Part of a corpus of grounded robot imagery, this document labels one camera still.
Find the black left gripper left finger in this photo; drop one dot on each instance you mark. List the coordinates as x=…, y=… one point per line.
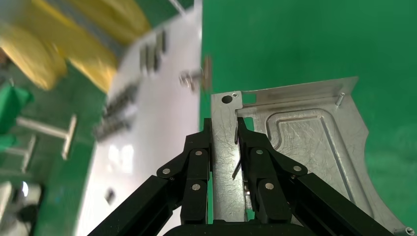
x=195, y=169

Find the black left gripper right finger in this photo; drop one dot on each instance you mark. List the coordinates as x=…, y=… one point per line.
x=264, y=169

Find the grey sheet metal bracket part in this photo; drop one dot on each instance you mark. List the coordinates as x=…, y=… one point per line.
x=309, y=136

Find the small black block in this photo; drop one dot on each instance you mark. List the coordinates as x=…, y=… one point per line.
x=110, y=196

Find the dark metal strip part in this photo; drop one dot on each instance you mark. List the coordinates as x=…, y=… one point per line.
x=122, y=99
x=153, y=52
x=112, y=127

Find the green table cloth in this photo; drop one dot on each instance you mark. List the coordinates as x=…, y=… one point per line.
x=293, y=39

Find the white metal shelf rack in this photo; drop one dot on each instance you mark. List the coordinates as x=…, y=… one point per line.
x=42, y=128

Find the green fabric piece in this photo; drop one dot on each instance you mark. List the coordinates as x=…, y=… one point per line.
x=13, y=104

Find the yellow bulky object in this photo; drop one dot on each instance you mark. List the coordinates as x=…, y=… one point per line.
x=29, y=52

